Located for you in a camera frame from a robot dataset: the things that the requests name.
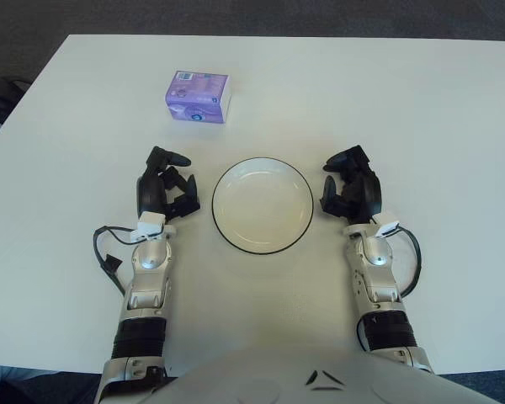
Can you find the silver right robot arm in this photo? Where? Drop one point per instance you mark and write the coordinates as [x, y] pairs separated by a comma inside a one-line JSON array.
[[376, 269]]

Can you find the blue denim cloth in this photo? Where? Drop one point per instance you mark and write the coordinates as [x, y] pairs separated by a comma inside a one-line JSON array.
[[8, 376]]

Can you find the black bag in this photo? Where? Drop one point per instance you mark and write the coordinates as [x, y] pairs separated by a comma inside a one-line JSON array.
[[2, 94]]

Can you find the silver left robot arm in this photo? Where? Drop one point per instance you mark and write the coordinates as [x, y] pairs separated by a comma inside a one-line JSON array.
[[149, 269]]

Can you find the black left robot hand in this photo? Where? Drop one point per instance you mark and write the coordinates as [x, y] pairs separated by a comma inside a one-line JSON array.
[[149, 191]]

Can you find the white plate with black rim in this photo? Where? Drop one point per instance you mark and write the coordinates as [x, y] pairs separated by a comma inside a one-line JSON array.
[[261, 206]]

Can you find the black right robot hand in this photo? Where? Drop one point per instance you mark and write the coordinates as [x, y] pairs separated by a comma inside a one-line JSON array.
[[366, 191]]

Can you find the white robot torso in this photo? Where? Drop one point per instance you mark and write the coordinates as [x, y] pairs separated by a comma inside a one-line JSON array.
[[278, 379]]

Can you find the purple tissue paper pack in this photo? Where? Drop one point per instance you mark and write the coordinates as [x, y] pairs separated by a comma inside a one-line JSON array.
[[195, 94]]

